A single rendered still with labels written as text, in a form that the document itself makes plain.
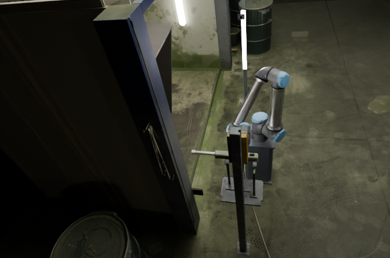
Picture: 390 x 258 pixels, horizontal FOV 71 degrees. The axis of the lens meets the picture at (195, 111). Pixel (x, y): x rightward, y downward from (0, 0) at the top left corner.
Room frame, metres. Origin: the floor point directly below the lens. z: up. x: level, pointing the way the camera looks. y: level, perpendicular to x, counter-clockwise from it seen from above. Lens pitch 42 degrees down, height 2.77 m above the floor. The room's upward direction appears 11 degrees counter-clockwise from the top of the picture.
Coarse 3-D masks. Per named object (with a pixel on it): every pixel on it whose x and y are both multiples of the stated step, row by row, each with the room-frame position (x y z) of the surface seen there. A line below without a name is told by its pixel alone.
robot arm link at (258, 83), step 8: (264, 72) 1.76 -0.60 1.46; (256, 80) 1.77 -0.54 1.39; (264, 80) 1.73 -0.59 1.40; (256, 88) 1.73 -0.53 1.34; (248, 96) 1.72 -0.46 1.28; (256, 96) 1.70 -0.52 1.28; (248, 104) 1.67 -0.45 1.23; (240, 112) 1.66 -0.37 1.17; (248, 112) 1.65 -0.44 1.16; (240, 120) 1.62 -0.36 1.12
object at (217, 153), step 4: (192, 152) 1.32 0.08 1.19; (196, 152) 1.32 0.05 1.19; (200, 152) 1.31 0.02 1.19; (204, 152) 1.30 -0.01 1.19; (208, 152) 1.29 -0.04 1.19; (212, 152) 1.28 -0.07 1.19; (216, 152) 1.27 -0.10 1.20; (220, 152) 1.26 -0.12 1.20; (224, 152) 1.26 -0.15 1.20; (248, 152) 1.21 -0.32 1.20; (216, 156) 1.25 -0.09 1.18; (220, 156) 1.24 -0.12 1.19; (224, 156) 1.23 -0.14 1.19; (228, 156) 1.22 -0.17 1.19; (248, 156) 1.18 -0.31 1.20; (252, 156) 1.18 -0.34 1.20; (256, 156) 1.17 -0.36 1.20; (248, 160) 1.17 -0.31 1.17; (252, 160) 1.16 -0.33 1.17; (256, 160) 1.15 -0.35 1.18
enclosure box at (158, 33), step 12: (156, 24) 2.59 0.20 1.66; (156, 36) 2.37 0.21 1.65; (168, 36) 2.58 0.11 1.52; (156, 48) 2.16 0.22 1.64; (168, 48) 2.59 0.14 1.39; (156, 60) 2.65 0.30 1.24; (168, 60) 2.60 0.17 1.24; (168, 72) 2.61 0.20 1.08; (168, 84) 2.62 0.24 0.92; (168, 96) 2.63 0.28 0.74
